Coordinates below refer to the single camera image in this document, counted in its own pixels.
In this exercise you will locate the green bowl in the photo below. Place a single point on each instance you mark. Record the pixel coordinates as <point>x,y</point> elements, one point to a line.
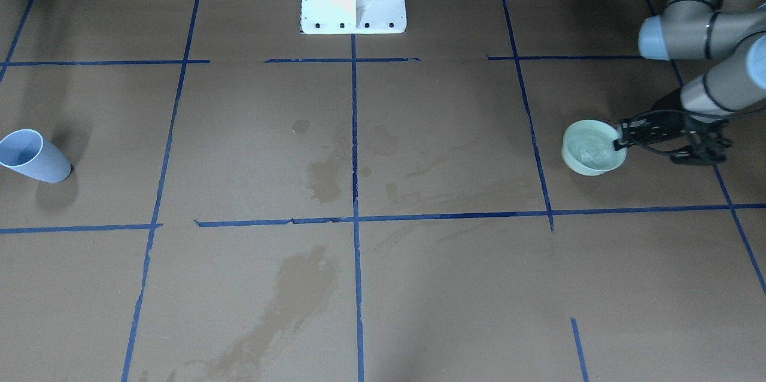
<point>589,148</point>

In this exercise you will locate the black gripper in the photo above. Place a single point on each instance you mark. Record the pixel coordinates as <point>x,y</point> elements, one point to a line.
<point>666,113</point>

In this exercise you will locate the blue plastic cup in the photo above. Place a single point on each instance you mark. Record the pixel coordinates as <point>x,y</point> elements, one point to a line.
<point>27,152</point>

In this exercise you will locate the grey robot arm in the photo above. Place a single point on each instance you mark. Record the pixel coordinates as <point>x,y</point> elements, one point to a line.
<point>701,30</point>

